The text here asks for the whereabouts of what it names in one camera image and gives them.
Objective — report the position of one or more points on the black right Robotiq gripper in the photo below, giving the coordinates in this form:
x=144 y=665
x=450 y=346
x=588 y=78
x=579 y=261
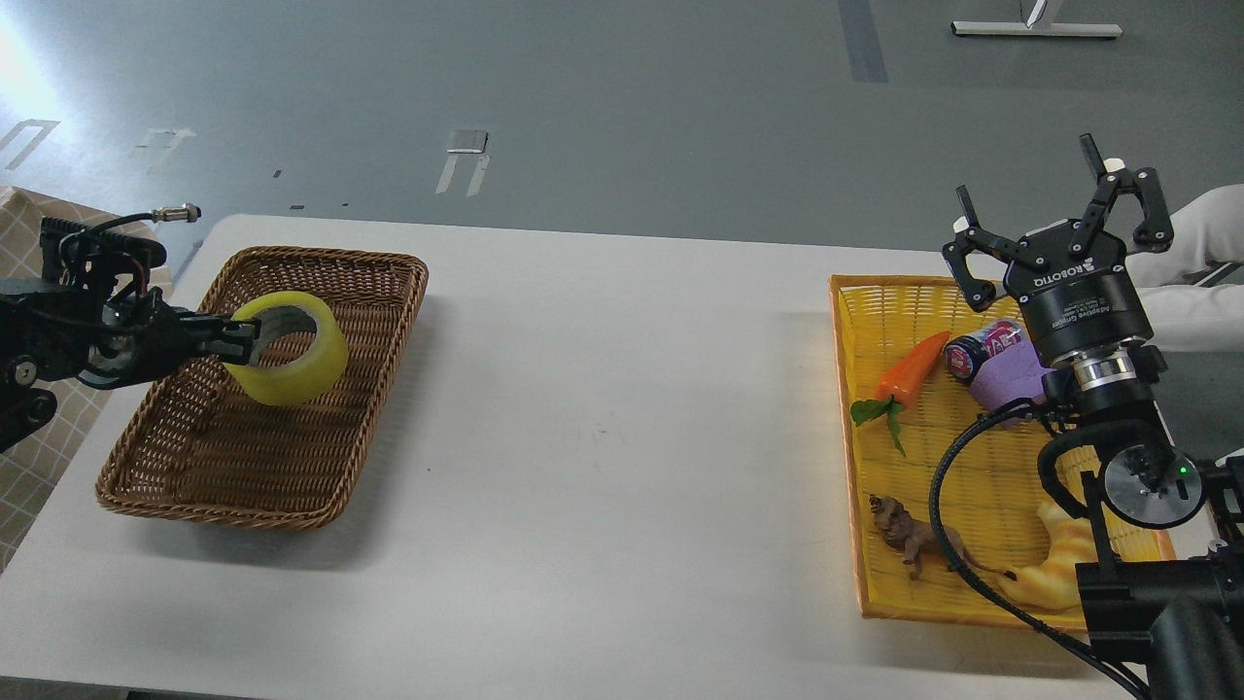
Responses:
x=1074 y=287

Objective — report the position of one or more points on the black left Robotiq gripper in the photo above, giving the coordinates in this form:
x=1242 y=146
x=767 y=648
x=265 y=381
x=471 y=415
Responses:
x=150 y=339

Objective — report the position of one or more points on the yellow tape roll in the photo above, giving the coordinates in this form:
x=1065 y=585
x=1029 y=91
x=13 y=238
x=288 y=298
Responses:
x=312 y=371

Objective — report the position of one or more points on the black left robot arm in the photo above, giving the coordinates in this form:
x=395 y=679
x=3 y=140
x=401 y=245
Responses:
x=94 y=314

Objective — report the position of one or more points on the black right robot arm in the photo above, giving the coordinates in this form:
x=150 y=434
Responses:
x=1161 y=630

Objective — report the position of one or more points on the brown wicker basket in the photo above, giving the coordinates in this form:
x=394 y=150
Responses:
x=199 y=449

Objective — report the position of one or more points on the purple foam block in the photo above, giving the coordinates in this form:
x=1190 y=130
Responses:
x=1015 y=373

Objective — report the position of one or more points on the small soda can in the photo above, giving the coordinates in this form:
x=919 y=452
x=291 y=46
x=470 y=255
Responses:
x=965 y=355

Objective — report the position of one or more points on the white clothed person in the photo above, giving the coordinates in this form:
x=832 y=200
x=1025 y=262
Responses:
x=1186 y=318

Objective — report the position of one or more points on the yellow plastic basket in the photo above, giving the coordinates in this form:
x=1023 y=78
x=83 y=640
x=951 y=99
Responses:
x=992 y=492

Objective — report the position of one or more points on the orange toy carrot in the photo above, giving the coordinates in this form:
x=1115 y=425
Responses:
x=900 y=387

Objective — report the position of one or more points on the white stand base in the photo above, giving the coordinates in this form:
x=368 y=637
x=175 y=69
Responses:
x=1039 y=21

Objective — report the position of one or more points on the brown toy lion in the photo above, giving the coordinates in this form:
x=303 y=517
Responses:
x=911 y=538

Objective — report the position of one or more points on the yellow toy croissant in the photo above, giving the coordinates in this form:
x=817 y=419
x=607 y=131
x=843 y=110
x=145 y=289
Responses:
x=1052 y=584

